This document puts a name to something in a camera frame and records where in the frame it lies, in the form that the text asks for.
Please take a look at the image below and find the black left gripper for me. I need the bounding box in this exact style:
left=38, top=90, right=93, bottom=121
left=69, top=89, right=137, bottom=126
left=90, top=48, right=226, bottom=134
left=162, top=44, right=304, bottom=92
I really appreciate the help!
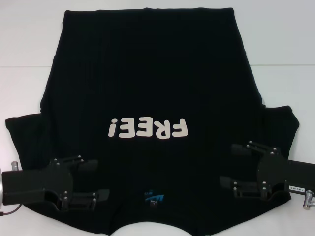
left=1, top=154, right=110, bottom=212

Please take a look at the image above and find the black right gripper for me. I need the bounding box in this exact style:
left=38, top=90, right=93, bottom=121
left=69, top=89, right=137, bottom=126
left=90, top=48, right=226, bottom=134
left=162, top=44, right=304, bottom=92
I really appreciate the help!
left=220, top=141, right=315, bottom=200

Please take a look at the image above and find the black shirt with FREE print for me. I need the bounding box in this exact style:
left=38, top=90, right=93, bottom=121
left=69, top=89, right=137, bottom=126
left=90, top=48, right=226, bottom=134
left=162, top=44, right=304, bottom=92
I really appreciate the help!
left=5, top=7, right=301, bottom=236

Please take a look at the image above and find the silver right arm cable plug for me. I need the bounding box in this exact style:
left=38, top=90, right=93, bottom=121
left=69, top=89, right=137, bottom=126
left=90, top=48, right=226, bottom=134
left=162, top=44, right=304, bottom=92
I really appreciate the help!
left=299, top=190, right=315, bottom=211

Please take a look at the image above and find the thin black left gripper cable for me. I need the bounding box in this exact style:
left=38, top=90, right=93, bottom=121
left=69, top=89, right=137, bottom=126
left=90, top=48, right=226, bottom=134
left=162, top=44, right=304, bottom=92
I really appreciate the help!
left=0, top=204, right=24, bottom=217

